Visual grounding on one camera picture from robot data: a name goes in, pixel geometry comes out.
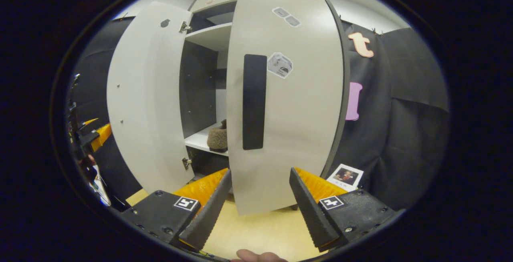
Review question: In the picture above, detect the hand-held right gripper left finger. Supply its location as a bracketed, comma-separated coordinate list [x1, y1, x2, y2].
[120, 168, 233, 251]

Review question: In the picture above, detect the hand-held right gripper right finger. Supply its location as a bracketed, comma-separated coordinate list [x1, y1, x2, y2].
[289, 167, 403, 252]

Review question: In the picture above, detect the white shoe cabinet door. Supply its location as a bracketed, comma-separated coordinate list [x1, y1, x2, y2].
[106, 2, 193, 194]
[226, 0, 349, 216]

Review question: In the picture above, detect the brown fuzzy shoe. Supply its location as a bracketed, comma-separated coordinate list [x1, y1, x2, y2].
[207, 119, 228, 153]

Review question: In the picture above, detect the white photo card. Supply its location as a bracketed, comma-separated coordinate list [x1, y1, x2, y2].
[327, 164, 364, 192]

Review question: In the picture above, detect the black door handle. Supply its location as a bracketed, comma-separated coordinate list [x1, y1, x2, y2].
[243, 54, 268, 150]

